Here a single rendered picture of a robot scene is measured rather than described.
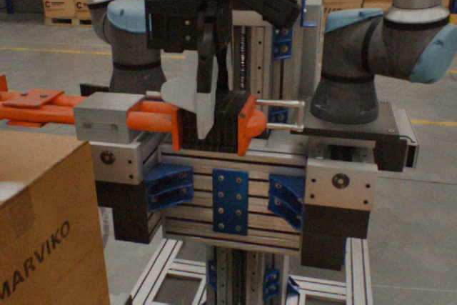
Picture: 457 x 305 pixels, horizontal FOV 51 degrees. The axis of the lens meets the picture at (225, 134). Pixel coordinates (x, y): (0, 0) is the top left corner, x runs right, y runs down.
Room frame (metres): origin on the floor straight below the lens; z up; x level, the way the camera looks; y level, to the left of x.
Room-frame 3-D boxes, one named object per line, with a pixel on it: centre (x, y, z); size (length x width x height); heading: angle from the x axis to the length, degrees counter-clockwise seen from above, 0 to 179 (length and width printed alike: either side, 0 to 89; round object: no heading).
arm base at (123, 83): (1.12, 0.21, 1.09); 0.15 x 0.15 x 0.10
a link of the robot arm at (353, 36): (1.01, -0.27, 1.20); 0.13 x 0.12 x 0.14; 45
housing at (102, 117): (0.56, 0.14, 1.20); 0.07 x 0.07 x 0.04; 77
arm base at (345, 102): (1.02, -0.27, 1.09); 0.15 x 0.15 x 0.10
